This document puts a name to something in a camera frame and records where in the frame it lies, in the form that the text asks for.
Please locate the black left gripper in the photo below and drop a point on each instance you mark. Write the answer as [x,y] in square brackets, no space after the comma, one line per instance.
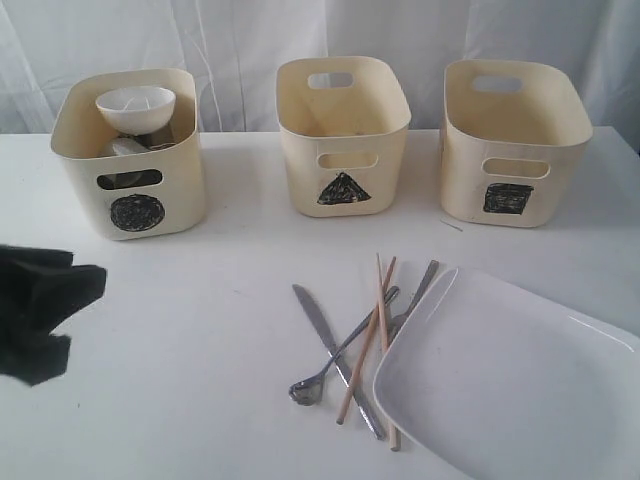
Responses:
[40,289]

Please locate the stainless steel bowl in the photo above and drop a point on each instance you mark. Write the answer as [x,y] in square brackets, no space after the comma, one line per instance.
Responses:
[127,180]

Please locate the steel mug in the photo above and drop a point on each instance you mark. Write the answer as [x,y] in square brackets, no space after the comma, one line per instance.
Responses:
[126,144]

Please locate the white round bowl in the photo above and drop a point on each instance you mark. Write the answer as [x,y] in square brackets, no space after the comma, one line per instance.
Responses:
[137,110]

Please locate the wooden chopstick long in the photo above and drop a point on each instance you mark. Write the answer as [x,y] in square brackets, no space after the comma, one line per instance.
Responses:
[356,373]

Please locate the wooden chopstick thin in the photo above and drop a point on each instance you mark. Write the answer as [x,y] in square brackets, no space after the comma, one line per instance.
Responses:
[383,282]

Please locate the cream bin with circle mark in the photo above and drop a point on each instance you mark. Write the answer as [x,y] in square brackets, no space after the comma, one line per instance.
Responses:
[177,203]

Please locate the steel table knife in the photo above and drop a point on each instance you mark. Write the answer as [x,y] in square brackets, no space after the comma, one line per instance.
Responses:
[364,406]

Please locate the steel spoon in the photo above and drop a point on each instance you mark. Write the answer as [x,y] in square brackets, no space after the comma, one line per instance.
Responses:
[308,392]

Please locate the cream bin with triangle mark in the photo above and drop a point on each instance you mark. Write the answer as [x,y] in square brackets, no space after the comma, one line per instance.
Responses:
[343,126]

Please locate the steel fork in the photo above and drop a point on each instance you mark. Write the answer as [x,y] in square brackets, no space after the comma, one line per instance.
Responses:
[398,321]

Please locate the white square plate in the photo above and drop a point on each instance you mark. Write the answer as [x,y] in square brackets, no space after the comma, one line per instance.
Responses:
[501,383]

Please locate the cream bin with square mark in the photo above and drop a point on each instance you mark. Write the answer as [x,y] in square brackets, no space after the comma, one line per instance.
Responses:
[512,135]

